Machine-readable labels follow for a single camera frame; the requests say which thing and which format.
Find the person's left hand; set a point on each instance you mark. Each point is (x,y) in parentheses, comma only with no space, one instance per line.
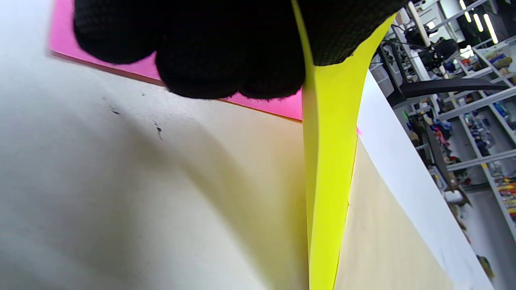
(221,40)

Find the pink paper sheet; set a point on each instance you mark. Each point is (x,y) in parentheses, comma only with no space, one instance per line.
(64,32)

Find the yellow paper sheet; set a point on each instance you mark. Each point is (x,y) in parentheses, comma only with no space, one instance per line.
(326,161)

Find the brown paper envelope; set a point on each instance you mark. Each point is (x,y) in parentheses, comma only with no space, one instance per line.
(383,241)

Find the black office chair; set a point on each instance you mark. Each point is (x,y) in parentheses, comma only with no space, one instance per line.
(443,86)

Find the white metal storage shelf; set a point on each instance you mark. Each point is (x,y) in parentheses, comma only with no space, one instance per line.
(479,102)

